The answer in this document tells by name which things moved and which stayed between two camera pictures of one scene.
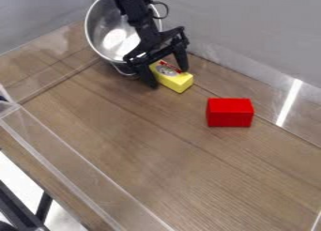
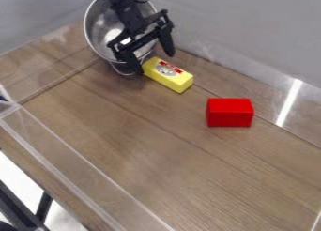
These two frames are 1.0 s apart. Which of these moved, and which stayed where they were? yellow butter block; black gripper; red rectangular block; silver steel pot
Moved: black gripper
Stayed: yellow butter block; red rectangular block; silver steel pot
